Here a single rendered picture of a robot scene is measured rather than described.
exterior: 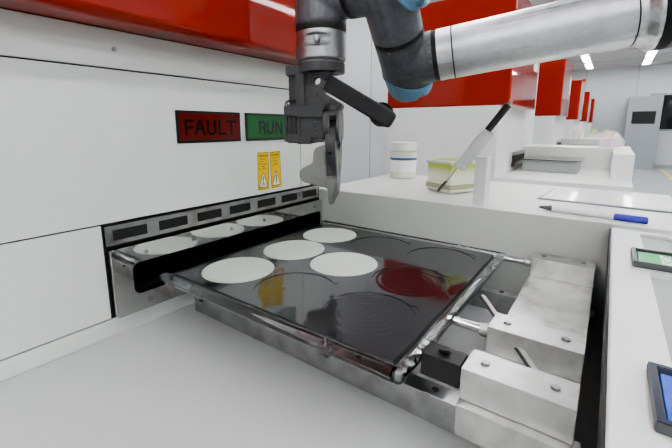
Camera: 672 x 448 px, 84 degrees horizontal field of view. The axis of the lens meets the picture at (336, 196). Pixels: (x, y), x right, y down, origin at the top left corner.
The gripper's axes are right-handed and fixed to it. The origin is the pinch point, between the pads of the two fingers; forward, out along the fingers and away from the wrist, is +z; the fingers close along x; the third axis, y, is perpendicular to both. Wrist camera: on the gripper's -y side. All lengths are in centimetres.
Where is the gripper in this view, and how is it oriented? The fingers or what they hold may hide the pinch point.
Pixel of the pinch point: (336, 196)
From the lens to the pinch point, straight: 59.5
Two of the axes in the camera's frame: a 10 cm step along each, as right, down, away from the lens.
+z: 0.1, 9.8, 1.7
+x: -1.2, 1.7, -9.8
